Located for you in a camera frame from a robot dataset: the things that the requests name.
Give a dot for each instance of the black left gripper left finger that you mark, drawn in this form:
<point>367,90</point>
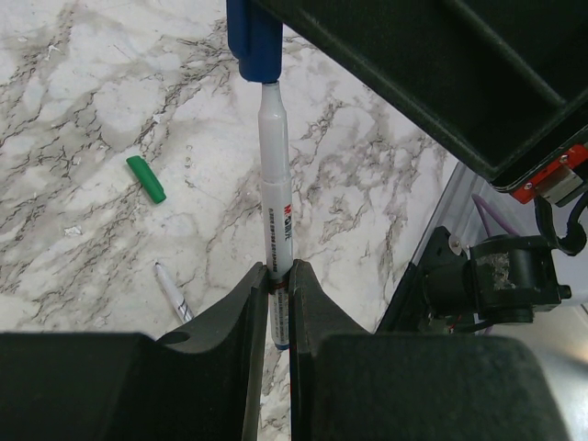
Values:
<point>201,381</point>

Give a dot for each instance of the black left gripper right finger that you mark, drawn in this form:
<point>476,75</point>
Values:
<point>349,384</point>

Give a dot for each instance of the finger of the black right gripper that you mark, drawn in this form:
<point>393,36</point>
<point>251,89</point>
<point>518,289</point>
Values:
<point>502,85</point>

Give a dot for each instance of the white green marker pen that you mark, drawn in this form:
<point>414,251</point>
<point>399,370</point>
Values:
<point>173,294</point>

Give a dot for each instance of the green pen cap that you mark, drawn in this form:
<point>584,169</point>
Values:
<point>147,178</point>

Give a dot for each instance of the white blue marker pen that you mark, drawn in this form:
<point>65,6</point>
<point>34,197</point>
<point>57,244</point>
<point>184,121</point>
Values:
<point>276,207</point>

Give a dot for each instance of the blue pen cap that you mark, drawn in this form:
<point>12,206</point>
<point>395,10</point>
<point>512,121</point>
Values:
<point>255,40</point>

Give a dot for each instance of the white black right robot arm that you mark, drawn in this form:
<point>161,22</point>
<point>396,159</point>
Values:
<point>504,279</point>

